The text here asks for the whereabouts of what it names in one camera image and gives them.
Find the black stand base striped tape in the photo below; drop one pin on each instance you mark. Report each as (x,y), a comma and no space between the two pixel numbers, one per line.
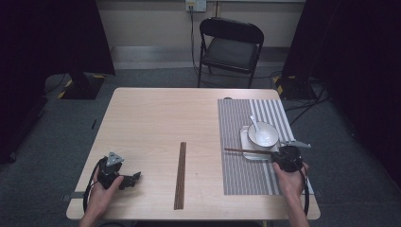
(293,90)
(85,91)

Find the black curtain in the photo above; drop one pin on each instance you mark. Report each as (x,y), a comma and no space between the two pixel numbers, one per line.
(47,38)
(362,63)

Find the row of brown chopsticks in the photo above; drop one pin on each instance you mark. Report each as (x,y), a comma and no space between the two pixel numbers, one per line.
(180,176)

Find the white square plate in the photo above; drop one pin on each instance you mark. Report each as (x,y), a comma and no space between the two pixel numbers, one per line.
(244,138)

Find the white round bowl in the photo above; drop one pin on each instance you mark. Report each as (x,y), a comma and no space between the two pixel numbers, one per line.
(269,130)

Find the person's left hand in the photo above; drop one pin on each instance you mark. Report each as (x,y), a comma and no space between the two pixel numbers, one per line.
(102,198)

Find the white wall power outlet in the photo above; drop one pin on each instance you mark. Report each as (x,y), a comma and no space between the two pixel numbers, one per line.
(195,5)

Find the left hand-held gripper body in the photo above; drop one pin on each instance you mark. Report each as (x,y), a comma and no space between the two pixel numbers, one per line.
(110,170)

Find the black folding chair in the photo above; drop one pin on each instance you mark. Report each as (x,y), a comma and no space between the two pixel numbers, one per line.
(231,52)

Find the grey white striped placemat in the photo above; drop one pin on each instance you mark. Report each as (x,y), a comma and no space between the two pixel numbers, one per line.
(235,116)

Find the small black marker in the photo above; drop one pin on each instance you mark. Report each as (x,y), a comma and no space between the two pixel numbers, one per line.
(93,124)

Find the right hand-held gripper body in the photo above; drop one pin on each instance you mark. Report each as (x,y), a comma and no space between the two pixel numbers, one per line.
(290,159)

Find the white ceramic spoon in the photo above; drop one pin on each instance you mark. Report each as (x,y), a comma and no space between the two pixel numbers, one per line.
(254,122)

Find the person's right hand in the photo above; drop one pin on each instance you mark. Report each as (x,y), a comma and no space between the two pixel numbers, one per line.
(291,183)

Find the single brown wooden chopstick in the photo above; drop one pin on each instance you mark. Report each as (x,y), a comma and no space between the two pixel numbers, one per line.
(246,150)

